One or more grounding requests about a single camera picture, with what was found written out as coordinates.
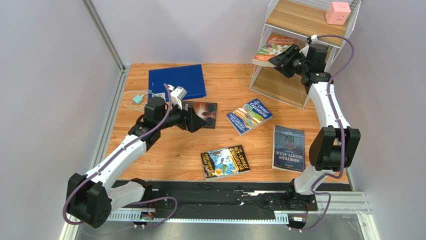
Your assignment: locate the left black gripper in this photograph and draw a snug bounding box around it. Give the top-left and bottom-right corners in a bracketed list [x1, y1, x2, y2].
[157, 99, 208, 133]

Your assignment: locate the orange 78-Storey Treehouse book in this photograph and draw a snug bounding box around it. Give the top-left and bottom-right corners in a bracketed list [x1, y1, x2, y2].
[252, 33, 299, 68]

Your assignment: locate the black 169-Storey Treehouse book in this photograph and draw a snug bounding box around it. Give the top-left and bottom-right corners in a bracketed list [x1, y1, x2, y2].
[200, 145, 251, 181]

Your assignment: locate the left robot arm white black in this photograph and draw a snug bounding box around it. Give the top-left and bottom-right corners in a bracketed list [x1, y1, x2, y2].
[62, 97, 207, 229]

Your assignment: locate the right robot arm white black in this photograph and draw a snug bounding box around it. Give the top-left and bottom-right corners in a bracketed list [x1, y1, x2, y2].
[268, 43, 361, 196]

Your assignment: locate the Three Days To See book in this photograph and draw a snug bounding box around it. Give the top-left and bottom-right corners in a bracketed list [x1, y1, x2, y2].
[182, 100, 218, 129]

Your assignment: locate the blue file folder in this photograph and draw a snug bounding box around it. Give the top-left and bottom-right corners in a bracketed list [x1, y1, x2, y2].
[148, 64, 207, 100]

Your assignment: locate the blue 91-Storey Treehouse book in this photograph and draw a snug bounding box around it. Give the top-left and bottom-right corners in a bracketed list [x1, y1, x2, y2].
[226, 98, 273, 136]

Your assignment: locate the pink cube power socket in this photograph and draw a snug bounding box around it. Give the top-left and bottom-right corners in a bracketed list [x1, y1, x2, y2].
[325, 1, 351, 26]

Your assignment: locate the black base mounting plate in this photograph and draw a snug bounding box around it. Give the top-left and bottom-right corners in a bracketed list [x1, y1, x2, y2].
[136, 180, 318, 222]

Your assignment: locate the Nineteen Eighty-Four book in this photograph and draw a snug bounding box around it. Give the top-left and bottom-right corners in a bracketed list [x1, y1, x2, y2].
[271, 125, 306, 173]

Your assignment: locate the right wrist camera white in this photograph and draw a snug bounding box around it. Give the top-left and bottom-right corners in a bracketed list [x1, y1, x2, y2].
[299, 34, 318, 56]

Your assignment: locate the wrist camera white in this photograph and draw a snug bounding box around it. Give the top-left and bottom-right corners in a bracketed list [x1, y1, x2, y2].
[167, 84, 187, 110]
[299, 34, 318, 56]

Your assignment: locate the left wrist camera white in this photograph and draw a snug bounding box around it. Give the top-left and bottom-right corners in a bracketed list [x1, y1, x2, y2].
[167, 84, 187, 110]

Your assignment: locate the teal charger with white cable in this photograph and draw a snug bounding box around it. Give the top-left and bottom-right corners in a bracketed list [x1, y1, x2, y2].
[121, 89, 154, 112]

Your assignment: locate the white wire wooden shelf rack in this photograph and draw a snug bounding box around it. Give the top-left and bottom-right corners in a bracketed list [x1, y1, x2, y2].
[250, 0, 361, 109]

